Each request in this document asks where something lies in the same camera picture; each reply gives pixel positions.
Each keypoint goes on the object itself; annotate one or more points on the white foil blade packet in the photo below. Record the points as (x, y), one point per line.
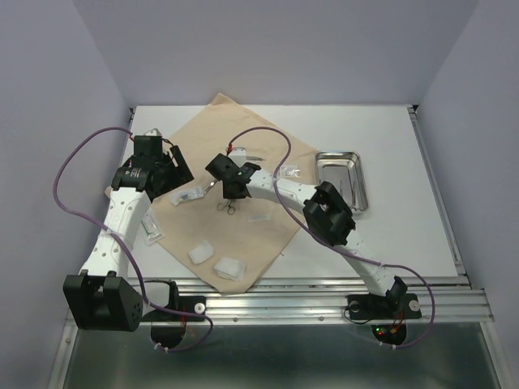
(259, 218)

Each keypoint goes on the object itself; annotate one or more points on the white gauze pad left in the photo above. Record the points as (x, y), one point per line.
(201, 253)

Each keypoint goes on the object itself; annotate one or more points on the aluminium mounting rail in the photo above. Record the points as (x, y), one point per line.
(322, 300)

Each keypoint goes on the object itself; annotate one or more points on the stainless steel tray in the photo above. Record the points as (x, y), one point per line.
(333, 166)

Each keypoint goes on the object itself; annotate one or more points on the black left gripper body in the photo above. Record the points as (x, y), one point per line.
(164, 164)

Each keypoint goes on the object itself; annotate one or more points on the green suture packet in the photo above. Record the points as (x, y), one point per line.
(151, 229)

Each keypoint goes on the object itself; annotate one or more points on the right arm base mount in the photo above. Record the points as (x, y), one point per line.
(394, 308)

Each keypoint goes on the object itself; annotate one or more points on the beige cloth drape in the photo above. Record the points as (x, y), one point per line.
(185, 226)

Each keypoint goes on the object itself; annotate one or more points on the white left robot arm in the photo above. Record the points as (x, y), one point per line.
(99, 296)

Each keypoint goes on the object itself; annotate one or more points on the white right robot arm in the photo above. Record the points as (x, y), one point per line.
(327, 217)

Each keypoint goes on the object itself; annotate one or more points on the white gauze pad stack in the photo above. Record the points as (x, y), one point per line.
(230, 269)

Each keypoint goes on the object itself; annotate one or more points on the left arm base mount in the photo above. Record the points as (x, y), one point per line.
(178, 323)

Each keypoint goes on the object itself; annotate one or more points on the clear packet black part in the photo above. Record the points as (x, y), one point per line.
(187, 195)

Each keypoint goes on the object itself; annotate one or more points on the hemostat clamp crossing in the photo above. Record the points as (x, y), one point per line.
(226, 206)

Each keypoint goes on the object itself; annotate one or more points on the small clear needle packet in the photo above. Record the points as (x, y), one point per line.
(289, 171)

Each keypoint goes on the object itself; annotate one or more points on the angled steel tweezers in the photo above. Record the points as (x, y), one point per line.
(210, 186)

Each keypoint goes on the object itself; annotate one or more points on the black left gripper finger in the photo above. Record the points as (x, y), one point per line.
(182, 171)
(170, 178)

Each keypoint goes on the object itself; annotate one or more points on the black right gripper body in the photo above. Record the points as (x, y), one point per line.
(228, 193)

